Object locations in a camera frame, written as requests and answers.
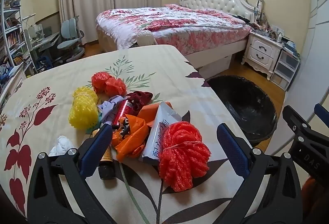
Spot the white bookshelf with books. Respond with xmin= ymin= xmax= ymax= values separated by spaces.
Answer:
xmin=0 ymin=0 xmax=34 ymax=78

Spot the clear plastic drawer unit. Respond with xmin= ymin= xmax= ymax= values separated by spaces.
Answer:
xmin=271 ymin=47 xmax=301 ymax=91

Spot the white bed frame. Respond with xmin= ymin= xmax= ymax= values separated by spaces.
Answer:
xmin=96 ymin=26 xmax=250 ymax=73

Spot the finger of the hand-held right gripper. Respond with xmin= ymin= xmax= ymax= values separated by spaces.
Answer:
xmin=282 ymin=105 xmax=322 ymax=142
xmin=314 ymin=103 xmax=329 ymax=132

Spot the lilac paper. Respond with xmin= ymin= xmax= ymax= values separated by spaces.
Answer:
xmin=97 ymin=96 xmax=126 ymax=127

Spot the white rounded chair back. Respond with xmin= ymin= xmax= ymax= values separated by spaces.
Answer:
xmin=137 ymin=30 xmax=157 ymax=46

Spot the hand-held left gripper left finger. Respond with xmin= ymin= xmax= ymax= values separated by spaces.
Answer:
xmin=26 ymin=123 xmax=116 ymax=224

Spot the leaf-print bed sheet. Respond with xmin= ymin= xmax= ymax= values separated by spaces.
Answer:
xmin=0 ymin=44 xmax=254 ymax=224

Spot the white carved nightstand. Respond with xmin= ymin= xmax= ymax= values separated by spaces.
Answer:
xmin=242 ymin=31 xmax=283 ymax=81

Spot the black lined trash bin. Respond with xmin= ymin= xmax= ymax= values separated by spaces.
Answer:
xmin=206 ymin=75 xmax=278 ymax=144

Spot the person's right forearm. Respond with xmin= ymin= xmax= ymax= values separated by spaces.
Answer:
xmin=301 ymin=176 xmax=329 ymax=217

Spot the brown glass bottle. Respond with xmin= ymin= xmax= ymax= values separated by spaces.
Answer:
xmin=93 ymin=130 xmax=116 ymax=180

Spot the orange black-printed plastic bag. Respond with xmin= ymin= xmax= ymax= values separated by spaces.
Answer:
xmin=112 ymin=114 xmax=150 ymax=163

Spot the grey study desk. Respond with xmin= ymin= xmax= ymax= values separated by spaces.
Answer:
xmin=24 ymin=24 xmax=61 ymax=60

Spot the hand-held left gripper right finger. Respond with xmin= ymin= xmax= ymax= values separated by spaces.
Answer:
xmin=217 ymin=123 xmax=309 ymax=224

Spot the pile of small toiletries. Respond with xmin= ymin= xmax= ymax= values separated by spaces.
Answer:
xmin=253 ymin=0 xmax=300 ymax=47

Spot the orange paper box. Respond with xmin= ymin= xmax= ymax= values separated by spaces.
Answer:
xmin=137 ymin=102 xmax=171 ymax=122

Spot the white low cabinet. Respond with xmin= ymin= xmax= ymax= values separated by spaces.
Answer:
xmin=0 ymin=65 xmax=26 ymax=104

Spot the pale blue desk chair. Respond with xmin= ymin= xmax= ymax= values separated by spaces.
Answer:
xmin=57 ymin=16 xmax=86 ymax=61

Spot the red foam fruit net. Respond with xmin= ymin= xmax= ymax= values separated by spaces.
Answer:
xmin=158 ymin=121 xmax=212 ymax=192

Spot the yellow foam fruit net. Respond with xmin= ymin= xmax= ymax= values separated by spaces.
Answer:
xmin=68 ymin=86 xmax=99 ymax=129

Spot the bed with floral cover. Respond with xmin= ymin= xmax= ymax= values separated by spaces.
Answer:
xmin=96 ymin=4 xmax=252 ymax=51

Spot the white storage box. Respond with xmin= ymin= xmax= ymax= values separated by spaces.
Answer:
xmin=198 ymin=55 xmax=233 ymax=79

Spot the red spray can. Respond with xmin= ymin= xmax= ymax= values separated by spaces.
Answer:
xmin=111 ymin=99 xmax=134 ymax=129

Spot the white tissue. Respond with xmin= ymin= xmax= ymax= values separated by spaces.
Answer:
xmin=48 ymin=135 xmax=75 ymax=156

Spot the white foil packet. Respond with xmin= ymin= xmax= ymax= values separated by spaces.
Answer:
xmin=139 ymin=101 xmax=182 ymax=164

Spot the dark red cloth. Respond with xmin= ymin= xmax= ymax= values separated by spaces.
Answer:
xmin=126 ymin=91 xmax=153 ymax=113

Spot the white sliding wardrobe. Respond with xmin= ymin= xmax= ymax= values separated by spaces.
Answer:
xmin=262 ymin=0 xmax=329 ymax=158

